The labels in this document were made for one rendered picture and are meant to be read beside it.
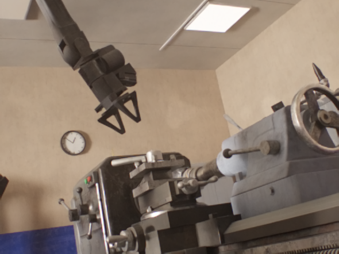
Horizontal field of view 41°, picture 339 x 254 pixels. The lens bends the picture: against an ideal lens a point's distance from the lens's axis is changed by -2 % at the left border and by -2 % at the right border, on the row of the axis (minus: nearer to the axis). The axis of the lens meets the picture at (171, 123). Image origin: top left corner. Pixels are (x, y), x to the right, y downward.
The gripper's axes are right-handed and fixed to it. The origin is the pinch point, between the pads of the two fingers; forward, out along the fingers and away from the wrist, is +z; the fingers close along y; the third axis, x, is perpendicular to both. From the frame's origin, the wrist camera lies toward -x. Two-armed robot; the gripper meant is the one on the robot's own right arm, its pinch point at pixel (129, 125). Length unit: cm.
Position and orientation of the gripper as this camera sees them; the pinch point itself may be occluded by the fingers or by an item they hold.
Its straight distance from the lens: 123.9
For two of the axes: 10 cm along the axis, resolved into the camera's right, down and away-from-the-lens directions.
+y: -4.9, 3.3, 8.1
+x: -6.4, 4.9, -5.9
